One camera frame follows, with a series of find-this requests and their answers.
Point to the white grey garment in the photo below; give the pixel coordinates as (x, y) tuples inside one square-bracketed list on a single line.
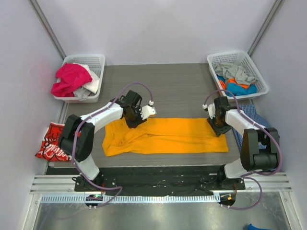
[(84, 91)]

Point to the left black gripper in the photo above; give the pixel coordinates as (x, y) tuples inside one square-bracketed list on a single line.
[(135, 121)]

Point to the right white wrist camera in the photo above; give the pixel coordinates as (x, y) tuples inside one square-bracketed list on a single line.
[(210, 109)]

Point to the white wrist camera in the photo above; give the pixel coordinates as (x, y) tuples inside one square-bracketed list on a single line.
[(210, 109), (148, 110)]

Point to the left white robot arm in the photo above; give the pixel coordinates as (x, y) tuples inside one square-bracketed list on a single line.
[(77, 137)]

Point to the blue t shirt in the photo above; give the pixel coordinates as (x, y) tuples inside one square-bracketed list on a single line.
[(235, 88)]

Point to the pink t shirt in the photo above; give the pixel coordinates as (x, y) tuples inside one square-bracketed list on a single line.
[(71, 76)]

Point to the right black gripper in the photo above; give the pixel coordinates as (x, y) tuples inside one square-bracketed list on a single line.
[(218, 128)]

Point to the grey t shirt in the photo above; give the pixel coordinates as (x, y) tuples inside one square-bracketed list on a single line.
[(232, 71)]

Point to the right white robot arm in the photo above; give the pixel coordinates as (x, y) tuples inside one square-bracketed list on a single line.
[(260, 151)]

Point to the blue checkered shirt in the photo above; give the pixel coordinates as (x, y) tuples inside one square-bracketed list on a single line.
[(251, 112)]

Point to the red white printed t shirt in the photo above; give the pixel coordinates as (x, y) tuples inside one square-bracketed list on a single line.
[(49, 150)]

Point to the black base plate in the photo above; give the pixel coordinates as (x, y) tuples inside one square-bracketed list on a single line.
[(165, 180)]

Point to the white slotted cable duct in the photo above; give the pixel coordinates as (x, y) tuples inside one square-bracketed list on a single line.
[(90, 198)]

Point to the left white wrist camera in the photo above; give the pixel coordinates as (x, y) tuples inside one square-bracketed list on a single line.
[(148, 110)]

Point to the left white plastic basket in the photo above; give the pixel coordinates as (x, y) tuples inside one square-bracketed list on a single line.
[(96, 63)]

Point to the right white plastic basket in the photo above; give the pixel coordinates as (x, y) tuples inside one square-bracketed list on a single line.
[(240, 58)]

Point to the white plastic basket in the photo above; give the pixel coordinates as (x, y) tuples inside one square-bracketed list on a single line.
[(96, 63), (240, 58)]

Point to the orange yellow t shirt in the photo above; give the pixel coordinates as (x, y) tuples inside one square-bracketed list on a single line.
[(163, 136)]

